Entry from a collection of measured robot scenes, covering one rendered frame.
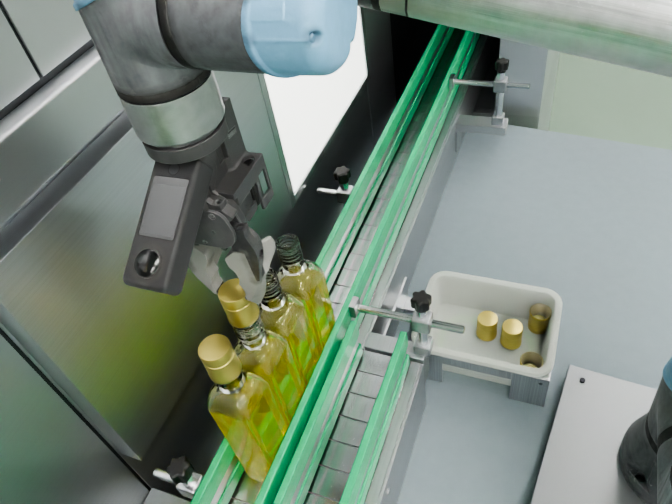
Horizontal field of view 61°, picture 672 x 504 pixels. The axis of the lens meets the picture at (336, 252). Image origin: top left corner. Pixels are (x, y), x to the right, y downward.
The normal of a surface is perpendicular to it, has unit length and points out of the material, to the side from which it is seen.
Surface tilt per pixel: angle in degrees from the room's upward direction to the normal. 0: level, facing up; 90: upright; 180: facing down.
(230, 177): 0
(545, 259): 0
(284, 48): 97
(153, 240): 32
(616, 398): 3
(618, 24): 83
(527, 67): 90
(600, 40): 105
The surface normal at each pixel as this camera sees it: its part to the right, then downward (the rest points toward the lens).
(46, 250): 0.93, 0.16
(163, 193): -0.32, -0.22
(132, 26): -0.37, 0.56
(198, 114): 0.66, 0.48
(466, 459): -0.14, -0.69
